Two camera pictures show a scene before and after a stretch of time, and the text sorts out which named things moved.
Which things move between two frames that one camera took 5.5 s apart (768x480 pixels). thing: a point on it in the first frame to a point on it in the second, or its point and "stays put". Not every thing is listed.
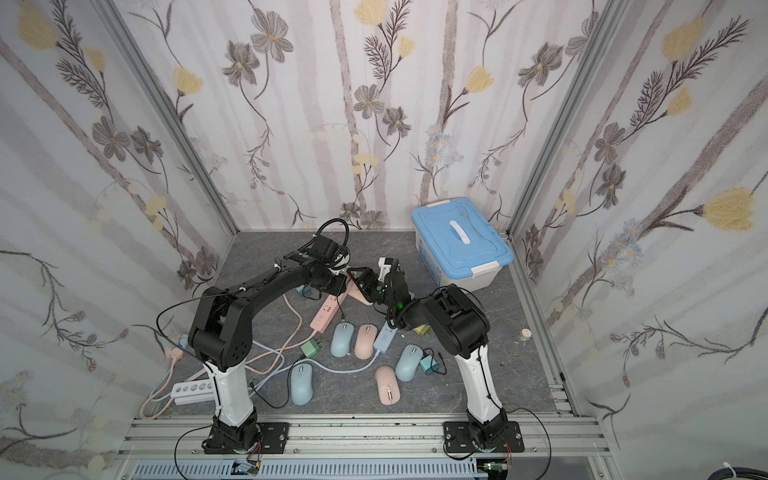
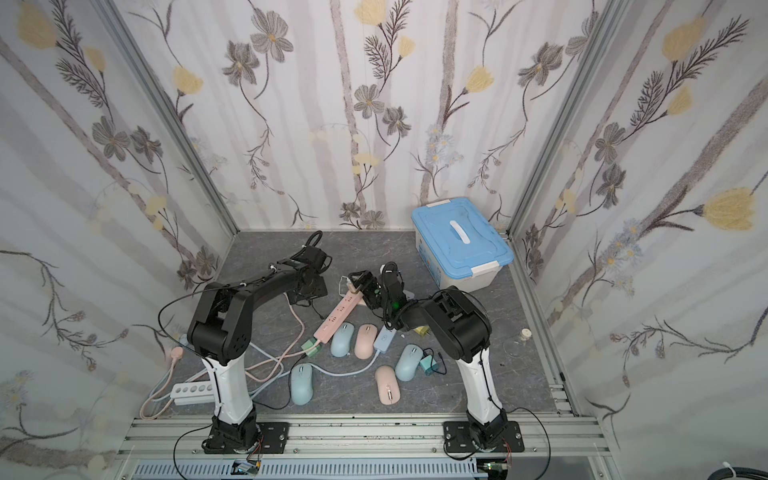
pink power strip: [324, 313] to [324, 333]
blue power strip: [385, 337] stays put
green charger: [429, 365] stays put
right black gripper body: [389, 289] stays put
